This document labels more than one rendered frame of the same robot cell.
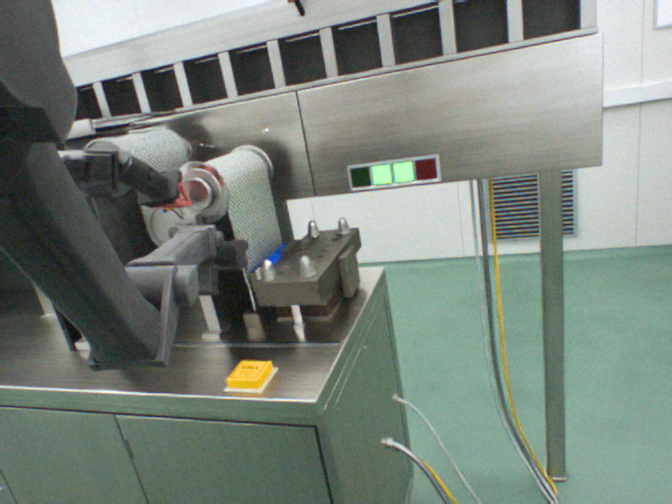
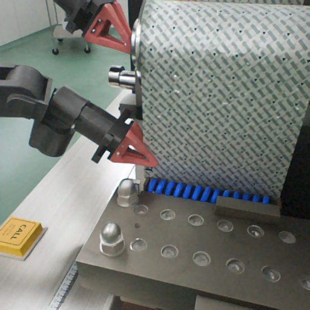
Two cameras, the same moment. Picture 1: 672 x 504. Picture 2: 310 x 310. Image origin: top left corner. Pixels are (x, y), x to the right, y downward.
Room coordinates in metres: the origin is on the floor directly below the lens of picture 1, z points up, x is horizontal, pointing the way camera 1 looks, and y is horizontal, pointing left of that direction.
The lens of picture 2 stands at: (1.07, -0.23, 1.38)
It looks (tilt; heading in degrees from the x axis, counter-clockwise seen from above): 34 degrees down; 84
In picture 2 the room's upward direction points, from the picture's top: straight up
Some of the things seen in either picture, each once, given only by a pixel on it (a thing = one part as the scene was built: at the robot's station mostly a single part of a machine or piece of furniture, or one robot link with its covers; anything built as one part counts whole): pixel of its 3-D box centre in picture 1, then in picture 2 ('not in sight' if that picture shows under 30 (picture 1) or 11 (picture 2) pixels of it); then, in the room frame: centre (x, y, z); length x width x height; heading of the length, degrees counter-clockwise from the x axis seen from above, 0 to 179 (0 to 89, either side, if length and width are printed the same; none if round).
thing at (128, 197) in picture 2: (267, 269); (127, 190); (1.06, 0.15, 1.05); 0.04 x 0.04 x 0.04
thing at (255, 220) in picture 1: (259, 233); (213, 149); (1.20, 0.17, 1.11); 0.23 x 0.01 x 0.18; 160
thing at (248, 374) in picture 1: (250, 374); (16, 235); (0.84, 0.20, 0.91); 0.07 x 0.07 x 0.02; 70
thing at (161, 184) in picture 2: (273, 261); (209, 197); (1.20, 0.15, 1.03); 0.21 x 0.04 x 0.03; 160
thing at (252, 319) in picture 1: (274, 297); not in sight; (1.21, 0.17, 0.92); 0.28 x 0.04 x 0.04; 160
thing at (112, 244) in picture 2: (306, 265); (111, 235); (1.04, 0.06, 1.05); 0.04 x 0.04 x 0.04
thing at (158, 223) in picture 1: (195, 213); not in sight; (1.27, 0.34, 1.17); 0.26 x 0.12 x 0.12; 160
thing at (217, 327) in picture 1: (201, 277); (138, 137); (1.09, 0.32, 1.05); 0.06 x 0.05 x 0.31; 160
